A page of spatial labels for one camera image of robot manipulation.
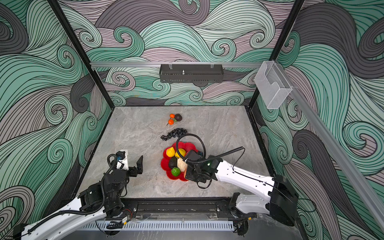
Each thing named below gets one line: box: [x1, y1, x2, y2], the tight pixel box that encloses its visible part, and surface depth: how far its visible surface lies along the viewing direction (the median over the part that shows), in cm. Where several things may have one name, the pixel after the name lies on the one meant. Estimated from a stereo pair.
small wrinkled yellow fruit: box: [166, 146, 176, 158], surface depth 89 cm
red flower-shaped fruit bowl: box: [178, 142, 200, 155], surface depth 95 cm
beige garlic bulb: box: [177, 158, 188, 172], surface depth 85 cm
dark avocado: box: [169, 156, 178, 169], surface depth 87 cm
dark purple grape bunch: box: [160, 128, 188, 141], surface depth 102 cm
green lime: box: [171, 166, 181, 177], surface depth 83 cm
